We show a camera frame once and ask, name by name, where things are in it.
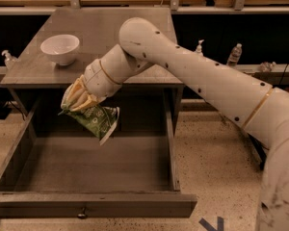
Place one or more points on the clear pump sanitizer bottle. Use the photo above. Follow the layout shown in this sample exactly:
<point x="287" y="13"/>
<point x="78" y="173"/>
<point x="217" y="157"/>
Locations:
<point x="9" y="59"/>

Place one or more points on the green jalapeno chip bag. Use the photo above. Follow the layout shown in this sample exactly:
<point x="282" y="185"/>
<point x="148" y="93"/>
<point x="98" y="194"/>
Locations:
<point x="101" y="121"/>

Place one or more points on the clear plastic water bottle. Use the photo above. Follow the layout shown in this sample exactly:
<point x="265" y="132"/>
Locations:
<point x="235" y="55"/>

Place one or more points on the grey cabinet with top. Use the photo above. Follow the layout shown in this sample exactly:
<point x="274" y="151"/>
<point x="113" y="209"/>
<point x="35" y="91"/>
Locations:
<point x="34" y="75"/>

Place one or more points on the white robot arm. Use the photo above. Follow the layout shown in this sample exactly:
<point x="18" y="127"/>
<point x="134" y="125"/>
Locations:
<point x="255" y="106"/>

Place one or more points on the open grey top drawer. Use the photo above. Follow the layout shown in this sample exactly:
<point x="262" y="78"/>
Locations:
<point x="58" y="169"/>

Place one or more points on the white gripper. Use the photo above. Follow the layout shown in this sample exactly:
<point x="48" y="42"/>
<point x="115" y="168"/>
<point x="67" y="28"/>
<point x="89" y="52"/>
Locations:
<point x="94" y="78"/>

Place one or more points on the white ceramic bowl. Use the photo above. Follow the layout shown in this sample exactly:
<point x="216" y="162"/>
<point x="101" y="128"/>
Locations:
<point x="61" y="49"/>

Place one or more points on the crumpled clear wrapper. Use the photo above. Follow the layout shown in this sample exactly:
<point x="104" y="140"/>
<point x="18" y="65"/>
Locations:
<point x="267" y="67"/>

